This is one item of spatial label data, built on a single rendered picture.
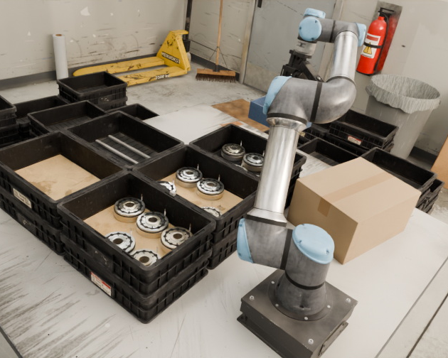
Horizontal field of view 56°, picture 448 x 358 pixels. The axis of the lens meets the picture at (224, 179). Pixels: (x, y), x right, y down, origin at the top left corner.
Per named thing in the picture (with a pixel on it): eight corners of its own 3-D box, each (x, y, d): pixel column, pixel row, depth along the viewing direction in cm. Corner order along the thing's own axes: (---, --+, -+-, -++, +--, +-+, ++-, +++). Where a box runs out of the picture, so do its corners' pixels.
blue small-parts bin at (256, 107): (311, 126, 165) (315, 109, 161) (289, 137, 155) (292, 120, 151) (270, 108, 175) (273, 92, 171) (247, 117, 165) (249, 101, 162)
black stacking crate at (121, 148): (183, 168, 176) (185, 144, 170) (129, 196, 155) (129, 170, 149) (119, 133, 194) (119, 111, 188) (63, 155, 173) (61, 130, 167)
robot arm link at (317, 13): (304, 7, 149) (306, 6, 156) (295, 39, 154) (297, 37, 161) (326, 13, 148) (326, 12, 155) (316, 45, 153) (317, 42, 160)
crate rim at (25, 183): (129, 175, 150) (129, 169, 148) (54, 211, 129) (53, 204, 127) (60, 134, 168) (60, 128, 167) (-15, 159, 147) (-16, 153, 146)
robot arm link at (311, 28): (333, 20, 138) (333, 18, 148) (299, 15, 140) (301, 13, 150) (328, 45, 142) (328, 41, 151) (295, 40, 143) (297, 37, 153)
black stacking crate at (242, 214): (263, 211, 158) (269, 185, 152) (214, 249, 137) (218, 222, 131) (184, 168, 176) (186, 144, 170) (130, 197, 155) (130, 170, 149)
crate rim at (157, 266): (217, 227, 131) (218, 221, 130) (147, 279, 110) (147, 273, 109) (129, 175, 150) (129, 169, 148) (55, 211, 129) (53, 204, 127)
